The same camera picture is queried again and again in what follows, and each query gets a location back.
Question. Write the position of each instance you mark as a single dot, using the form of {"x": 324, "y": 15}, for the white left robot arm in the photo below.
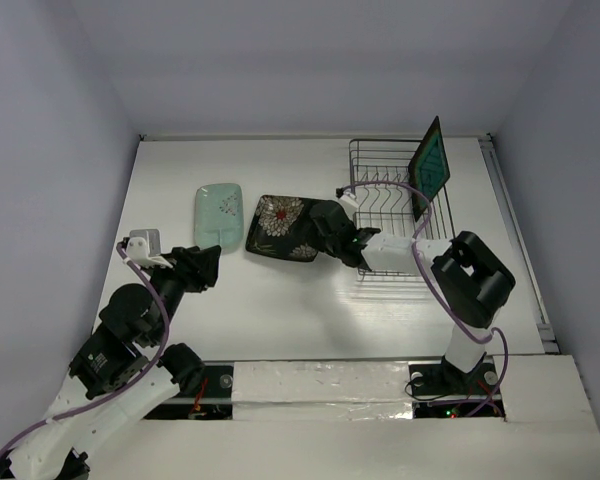
{"x": 124, "y": 369}

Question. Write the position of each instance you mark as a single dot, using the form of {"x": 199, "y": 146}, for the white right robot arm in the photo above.
{"x": 464, "y": 276}

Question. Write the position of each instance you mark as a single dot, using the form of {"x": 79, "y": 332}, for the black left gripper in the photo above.
{"x": 199, "y": 266}

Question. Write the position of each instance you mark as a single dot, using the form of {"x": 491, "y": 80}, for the right side metal rail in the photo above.
{"x": 545, "y": 329}

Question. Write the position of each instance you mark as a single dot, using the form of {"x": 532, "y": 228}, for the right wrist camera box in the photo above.
{"x": 347, "y": 200}

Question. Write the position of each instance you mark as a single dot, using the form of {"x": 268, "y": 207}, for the light green rectangular plate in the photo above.
{"x": 219, "y": 217}

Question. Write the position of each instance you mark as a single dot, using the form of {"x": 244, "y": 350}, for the dark green patterned plate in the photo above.
{"x": 428, "y": 169}

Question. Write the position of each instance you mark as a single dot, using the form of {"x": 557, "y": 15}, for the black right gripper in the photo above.
{"x": 323, "y": 220}

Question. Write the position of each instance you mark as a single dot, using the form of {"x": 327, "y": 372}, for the grey wire dish rack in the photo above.
{"x": 389, "y": 207}

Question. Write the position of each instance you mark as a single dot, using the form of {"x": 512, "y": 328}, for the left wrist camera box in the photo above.
{"x": 143, "y": 247}

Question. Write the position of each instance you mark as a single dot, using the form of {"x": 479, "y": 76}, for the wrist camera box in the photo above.
{"x": 143, "y": 247}
{"x": 347, "y": 200}

